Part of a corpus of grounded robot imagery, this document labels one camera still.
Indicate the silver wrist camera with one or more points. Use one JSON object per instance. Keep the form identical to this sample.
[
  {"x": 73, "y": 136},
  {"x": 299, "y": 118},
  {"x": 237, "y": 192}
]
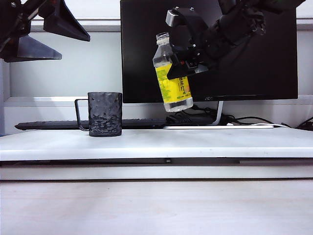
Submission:
[{"x": 172, "y": 19}]

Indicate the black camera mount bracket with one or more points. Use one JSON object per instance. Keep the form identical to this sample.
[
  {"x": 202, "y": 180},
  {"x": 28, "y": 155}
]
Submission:
[{"x": 190, "y": 24}]

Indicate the grey partition frame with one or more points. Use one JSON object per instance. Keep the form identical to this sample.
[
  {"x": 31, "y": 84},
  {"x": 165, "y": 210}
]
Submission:
[{"x": 102, "y": 25}]

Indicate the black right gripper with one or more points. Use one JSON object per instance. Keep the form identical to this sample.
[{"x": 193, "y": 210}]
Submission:
[{"x": 195, "y": 57}]

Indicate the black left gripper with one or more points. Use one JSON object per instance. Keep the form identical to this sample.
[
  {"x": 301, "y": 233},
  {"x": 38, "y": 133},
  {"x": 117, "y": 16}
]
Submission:
[{"x": 12, "y": 17}]

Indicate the black computer keyboard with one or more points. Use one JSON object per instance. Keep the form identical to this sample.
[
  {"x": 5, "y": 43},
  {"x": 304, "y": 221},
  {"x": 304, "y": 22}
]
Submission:
[{"x": 49, "y": 125}]

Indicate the silver monitor stand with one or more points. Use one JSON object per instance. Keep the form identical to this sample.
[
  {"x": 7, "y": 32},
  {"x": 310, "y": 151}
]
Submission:
[{"x": 244, "y": 127}]

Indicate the black computer monitor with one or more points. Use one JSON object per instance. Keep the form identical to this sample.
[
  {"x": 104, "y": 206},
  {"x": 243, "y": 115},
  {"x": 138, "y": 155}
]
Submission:
[{"x": 244, "y": 80}]

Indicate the clear bottle yellow label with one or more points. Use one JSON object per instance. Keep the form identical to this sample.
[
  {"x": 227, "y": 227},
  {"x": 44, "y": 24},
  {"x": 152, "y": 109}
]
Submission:
[{"x": 171, "y": 90}]

